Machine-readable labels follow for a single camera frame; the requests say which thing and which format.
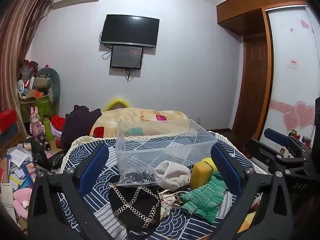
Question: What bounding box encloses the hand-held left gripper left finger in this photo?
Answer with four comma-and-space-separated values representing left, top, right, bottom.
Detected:
27, 144, 110, 240

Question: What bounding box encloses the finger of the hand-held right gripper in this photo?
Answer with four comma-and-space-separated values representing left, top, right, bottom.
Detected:
264, 127, 313, 158
244, 138, 308, 176

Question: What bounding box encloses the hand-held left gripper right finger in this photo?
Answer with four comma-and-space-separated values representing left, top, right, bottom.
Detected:
210, 144, 294, 240

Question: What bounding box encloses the yellow sponge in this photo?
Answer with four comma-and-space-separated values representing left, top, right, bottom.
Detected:
190, 157, 217, 190

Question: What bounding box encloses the green knitted glove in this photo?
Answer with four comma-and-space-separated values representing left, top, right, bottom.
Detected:
180, 174, 227, 224

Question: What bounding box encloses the clear plastic storage bin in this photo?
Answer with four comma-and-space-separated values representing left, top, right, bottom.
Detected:
115, 119, 218, 175

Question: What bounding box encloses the white drawstring pouch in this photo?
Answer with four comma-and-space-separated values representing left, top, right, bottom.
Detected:
154, 161, 191, 189

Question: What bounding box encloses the black bag with gold chain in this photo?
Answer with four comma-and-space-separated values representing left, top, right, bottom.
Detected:
108, 175, 162, 232

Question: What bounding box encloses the floral fabric pouch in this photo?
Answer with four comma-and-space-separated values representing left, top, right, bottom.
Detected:
159, 196, 182, 219

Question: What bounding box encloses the dark purple clothing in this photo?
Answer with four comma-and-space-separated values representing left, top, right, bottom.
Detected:
60, 105, 102, 151

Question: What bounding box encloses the blue wave-patterned tablecloth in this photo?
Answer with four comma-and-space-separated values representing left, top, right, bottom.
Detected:
55, 130, 269, 240

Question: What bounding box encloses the black plastic bag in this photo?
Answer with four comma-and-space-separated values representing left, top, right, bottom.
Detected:
29, 136, 66, 173

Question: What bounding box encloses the black flashlight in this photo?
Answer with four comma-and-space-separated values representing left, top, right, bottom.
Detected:
37, 133, 52, 152

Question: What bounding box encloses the brown wooden door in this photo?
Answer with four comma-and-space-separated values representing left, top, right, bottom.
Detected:
232, 34, 270, 131

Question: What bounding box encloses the red cloth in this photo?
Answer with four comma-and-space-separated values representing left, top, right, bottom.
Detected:
51, 115, 67, 132

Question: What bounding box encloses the green bottle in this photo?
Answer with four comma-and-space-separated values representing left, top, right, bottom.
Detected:
43, 117, 54, 142

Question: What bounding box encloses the beige blanket with coloured patches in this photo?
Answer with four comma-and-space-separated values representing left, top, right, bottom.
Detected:
89, 107, 196, 140

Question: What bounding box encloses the colourful blue box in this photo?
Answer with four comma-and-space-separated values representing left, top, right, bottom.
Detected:
21, 162, 41, 188

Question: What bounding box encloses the yellow plush item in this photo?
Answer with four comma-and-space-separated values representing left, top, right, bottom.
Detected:
103, 98, 133, 112

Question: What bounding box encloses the pink rabbit toy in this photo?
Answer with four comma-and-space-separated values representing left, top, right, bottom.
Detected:
29, 107, 45, 137

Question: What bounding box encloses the pink plush cushion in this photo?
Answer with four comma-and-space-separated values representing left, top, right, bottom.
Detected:
12, 188, 32, 220

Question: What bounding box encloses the wooden wardrobe with white door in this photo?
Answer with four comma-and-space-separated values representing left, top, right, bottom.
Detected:
216, 0, 320, 150

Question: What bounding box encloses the green storage box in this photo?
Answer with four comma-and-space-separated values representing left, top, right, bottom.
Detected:
19, 94, 56, 123

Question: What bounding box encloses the grey-green plush pillow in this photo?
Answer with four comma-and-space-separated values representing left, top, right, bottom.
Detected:
37, 67, 61, 104

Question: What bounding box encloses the red box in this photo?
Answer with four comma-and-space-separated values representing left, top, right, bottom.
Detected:
0, 109, 18, 134

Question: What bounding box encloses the small black wall monitor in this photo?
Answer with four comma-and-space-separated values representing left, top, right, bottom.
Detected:
110, 45, 144, 70

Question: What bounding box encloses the black wall television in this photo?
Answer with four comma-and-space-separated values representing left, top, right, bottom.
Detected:
100, 14, 160, 48

